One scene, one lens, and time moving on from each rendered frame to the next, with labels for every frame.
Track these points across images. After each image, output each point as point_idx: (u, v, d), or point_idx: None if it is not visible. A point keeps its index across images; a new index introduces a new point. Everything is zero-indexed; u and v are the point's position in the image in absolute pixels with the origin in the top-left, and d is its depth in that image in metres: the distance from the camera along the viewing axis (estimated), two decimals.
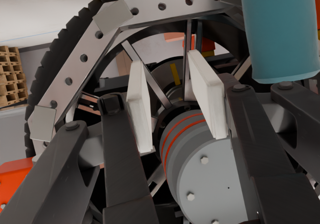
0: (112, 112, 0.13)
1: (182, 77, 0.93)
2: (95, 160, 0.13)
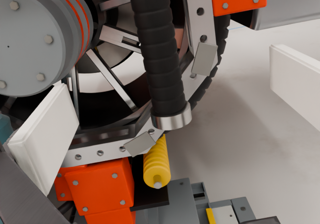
0: None
1: None
2: None
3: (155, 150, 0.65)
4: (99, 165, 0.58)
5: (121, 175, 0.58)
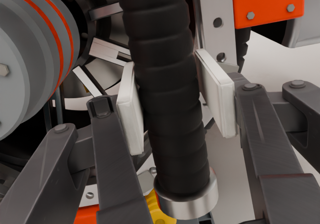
0: (101, 115, 0.13)
1: None
2: (85, 163, 0.13)
3: None
4: (88, 209, 0.47)
5: None
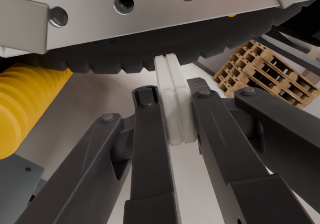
0: (145, 105, 0.13)
1: None
2: (130, 152, 0.13)
3: (29, 81, 0.28)
4: None
5: None
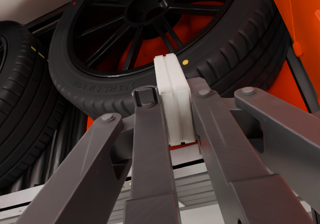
0: (145, 105, 0.13)
1: None
2: (130, 152, 0.13)
3: None
4: None
5: None
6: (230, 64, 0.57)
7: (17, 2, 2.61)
